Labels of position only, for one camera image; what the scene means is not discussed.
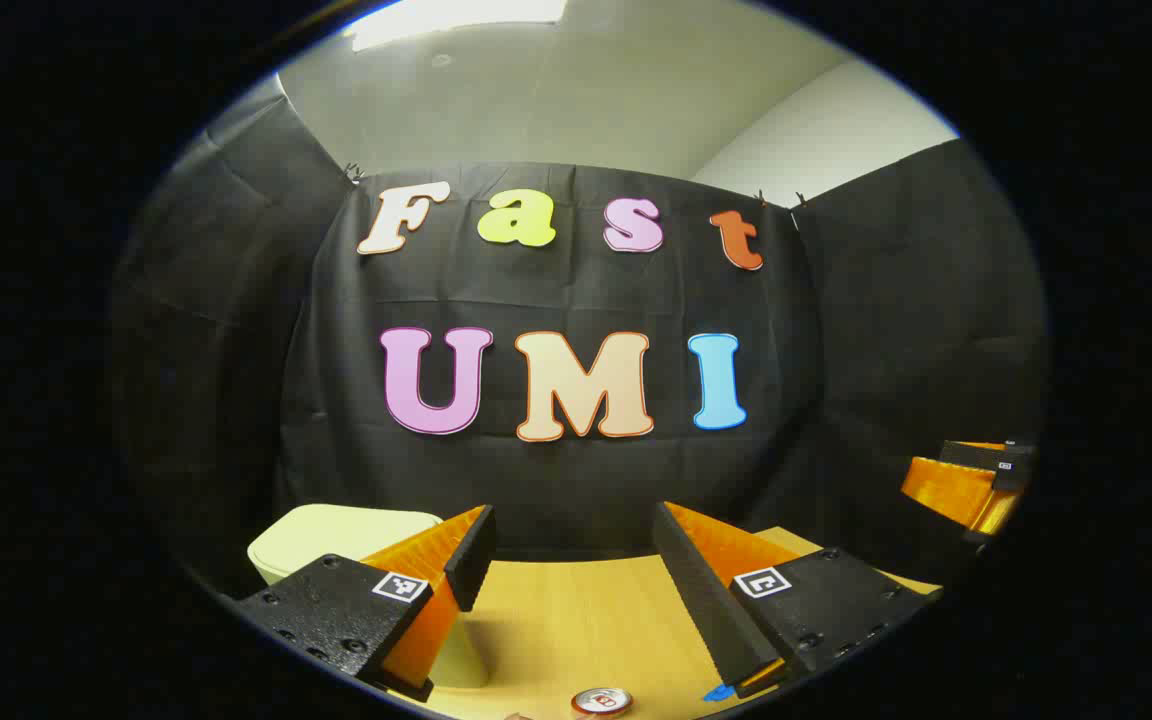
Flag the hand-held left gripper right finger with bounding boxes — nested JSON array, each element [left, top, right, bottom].
[[651, 501, 943, 701]]

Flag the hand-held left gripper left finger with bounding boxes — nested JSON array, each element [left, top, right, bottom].
[[234, 504, 497, 703]]

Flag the pale green garbage bin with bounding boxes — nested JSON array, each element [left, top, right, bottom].
[[248, 504, 492, 689]]

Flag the red pop can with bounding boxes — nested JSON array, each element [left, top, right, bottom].
[[571, 687, 634, 719]]

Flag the black backdrop cloth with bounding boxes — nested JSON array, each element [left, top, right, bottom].
[[108, 95, 1049, 601]]

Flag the ceiling light panel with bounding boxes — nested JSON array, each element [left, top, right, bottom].
[[344, 0, 569, 53]]

